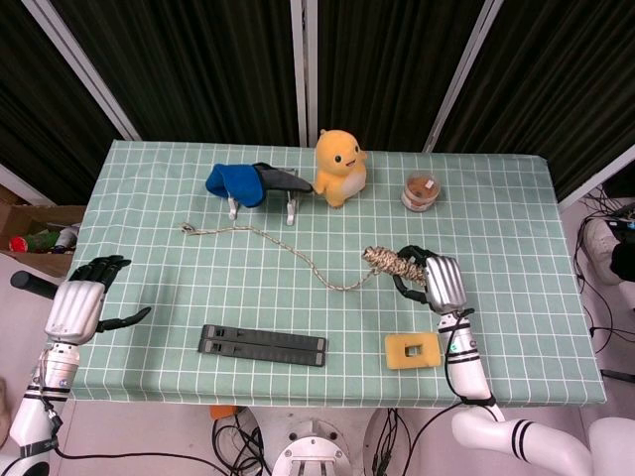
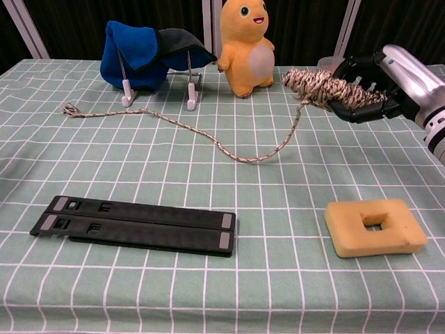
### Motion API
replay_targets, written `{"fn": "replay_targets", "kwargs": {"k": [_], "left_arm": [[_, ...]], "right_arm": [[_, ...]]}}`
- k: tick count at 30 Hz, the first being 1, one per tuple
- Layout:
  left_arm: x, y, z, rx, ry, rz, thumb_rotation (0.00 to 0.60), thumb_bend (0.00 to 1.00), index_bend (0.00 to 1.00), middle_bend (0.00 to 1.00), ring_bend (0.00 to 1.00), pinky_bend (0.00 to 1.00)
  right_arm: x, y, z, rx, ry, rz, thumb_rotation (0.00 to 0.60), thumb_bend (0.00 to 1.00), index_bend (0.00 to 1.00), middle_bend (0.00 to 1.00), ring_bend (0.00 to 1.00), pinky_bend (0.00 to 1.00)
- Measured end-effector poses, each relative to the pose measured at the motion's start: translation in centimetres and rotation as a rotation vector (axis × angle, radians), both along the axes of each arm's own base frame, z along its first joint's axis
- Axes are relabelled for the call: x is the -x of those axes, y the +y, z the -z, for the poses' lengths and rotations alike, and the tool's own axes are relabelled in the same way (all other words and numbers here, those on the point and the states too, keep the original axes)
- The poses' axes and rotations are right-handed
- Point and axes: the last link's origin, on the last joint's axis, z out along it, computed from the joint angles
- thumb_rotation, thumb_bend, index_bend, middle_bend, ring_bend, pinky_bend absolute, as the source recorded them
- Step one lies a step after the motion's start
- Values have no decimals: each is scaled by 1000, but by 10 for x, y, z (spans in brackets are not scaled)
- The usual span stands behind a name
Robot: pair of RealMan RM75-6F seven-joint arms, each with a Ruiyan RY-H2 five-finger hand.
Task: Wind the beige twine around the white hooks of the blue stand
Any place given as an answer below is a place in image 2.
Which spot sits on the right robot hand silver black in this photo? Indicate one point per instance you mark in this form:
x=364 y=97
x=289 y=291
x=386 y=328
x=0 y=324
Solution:
x=406 y=74

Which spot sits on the clear plastic jar orange contents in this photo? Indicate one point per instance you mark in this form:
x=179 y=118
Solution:
x=327 y=63

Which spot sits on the yellow sponge with square hole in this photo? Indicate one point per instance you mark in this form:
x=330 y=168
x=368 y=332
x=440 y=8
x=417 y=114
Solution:
x=347 y=226

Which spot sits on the yellow plush dinosaur toy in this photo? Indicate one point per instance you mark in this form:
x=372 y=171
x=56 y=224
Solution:
x=243 y=52

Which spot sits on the green checked tablecloth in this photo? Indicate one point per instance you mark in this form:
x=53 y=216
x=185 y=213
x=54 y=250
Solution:
x=222 y=174

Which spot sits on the metal rack with white feet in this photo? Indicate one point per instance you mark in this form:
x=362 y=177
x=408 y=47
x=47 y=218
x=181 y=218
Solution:
x=191 y=94

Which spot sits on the blue and grey cloth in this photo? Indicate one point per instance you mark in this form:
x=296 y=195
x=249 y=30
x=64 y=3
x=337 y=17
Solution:
x=135 y=52

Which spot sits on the black curtain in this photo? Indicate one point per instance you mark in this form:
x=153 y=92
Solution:
x=76 y=28

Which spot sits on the white frame post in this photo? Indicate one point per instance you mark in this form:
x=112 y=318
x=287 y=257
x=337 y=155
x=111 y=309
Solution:
x=208 y=24
x=29 y=35
x=346 y=31

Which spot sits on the black plastic rail strips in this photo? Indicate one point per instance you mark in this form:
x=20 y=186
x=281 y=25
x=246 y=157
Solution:
x=146 y=226

